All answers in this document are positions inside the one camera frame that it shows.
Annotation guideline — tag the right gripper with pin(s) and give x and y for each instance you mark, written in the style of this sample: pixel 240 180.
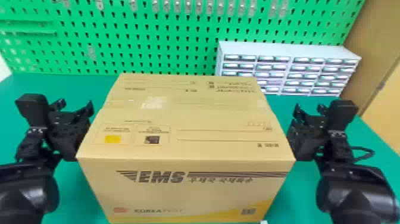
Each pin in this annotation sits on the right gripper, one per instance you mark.
pixel 307 139

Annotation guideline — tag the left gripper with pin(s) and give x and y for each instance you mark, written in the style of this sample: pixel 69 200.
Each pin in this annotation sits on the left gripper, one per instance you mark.
pixel 67 136

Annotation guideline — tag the cardboard box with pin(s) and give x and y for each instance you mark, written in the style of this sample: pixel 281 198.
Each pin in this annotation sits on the cardboard box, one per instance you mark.
pixel 187 147

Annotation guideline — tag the white drawer cabinet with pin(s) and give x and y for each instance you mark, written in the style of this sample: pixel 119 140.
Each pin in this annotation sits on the white drawer cabinet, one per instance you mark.
pixel 290 70

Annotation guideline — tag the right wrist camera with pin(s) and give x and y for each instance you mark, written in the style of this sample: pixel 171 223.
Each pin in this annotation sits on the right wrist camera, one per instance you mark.
pixel 342 114

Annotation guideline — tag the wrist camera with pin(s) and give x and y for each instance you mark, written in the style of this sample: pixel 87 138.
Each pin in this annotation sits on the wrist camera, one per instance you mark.
pixel 342 114
pixel 31 108

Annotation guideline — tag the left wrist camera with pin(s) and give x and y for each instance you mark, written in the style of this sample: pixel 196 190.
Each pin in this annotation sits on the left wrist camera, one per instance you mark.
pixel 31 108

